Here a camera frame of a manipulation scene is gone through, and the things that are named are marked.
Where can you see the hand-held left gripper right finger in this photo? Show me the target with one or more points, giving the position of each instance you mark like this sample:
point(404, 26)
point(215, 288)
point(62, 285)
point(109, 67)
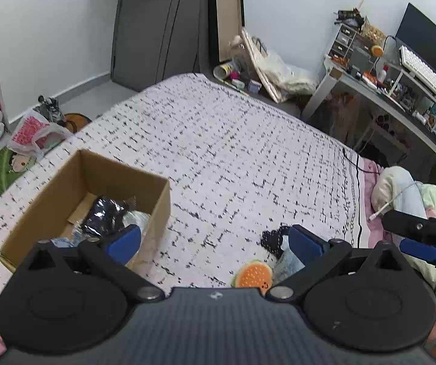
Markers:
point(305, 247)

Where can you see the white desk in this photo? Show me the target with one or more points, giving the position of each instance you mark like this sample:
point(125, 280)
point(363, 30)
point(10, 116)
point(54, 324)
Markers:
point(404, 112)

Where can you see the brown cardboard box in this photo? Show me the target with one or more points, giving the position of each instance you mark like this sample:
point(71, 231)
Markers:
point(39, 209)

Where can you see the paper tube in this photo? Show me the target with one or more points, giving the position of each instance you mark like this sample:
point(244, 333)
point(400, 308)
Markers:
point(223, 70)

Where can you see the dark picture frame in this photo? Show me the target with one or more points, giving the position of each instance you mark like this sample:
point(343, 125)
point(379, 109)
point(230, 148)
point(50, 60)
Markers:
point(229, 7)

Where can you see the pink and white plastic bag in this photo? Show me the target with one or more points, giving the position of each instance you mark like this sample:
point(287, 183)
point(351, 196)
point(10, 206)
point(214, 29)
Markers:
point(30, 133)

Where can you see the patterned tote bag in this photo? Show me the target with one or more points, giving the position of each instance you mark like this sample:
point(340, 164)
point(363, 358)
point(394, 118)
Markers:
point(256, 57)

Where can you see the black shiny packet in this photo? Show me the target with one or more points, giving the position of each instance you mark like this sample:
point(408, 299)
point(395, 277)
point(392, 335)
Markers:
point(104, 216)

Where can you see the small purple box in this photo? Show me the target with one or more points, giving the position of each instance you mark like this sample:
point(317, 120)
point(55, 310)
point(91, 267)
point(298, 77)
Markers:
point(254, 85)

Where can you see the small grey drawer organizer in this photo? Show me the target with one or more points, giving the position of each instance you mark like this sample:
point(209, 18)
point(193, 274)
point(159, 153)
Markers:
point(341, 42)

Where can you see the white black-patterned bed sheet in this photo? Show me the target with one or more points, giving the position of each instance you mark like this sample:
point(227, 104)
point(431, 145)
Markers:
point(221, 140)

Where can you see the pink bed sheet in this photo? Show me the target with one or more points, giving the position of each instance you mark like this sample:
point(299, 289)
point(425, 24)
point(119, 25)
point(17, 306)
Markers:
point(373, 235)

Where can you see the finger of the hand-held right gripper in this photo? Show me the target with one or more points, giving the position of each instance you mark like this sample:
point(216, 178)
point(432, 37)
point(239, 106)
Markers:
point(419, 251)
point(411, 224)

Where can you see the small blue shark plush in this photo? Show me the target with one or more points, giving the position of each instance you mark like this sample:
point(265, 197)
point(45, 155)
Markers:
point(66, 242)

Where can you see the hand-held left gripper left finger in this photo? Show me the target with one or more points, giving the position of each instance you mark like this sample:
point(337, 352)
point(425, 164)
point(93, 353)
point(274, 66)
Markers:
point(124, 243)

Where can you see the orange watermelon slice toy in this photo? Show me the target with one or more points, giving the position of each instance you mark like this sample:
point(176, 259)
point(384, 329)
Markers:
point(254, 275)

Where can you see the pastel patchwork duvet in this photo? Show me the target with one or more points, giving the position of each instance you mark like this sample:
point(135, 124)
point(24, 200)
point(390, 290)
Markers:
point(404, 182)

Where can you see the dark grey door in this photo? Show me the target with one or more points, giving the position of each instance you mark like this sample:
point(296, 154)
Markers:
point(153, 26)

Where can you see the brown round cushion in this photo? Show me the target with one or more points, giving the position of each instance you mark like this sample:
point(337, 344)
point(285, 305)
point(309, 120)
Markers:
point(76, 120)

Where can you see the black computer monitor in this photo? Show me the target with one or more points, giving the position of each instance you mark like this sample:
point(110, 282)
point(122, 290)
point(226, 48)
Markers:
point(423, 38)

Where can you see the white keyboard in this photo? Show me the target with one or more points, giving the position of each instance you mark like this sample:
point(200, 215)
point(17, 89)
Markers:
point(426, 74)

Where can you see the small orange plush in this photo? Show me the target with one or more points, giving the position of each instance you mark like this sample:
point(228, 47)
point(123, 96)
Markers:
point(377, 50)

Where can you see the woven basket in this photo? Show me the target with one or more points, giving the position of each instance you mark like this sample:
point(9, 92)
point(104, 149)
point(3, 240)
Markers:
point(373, 32)

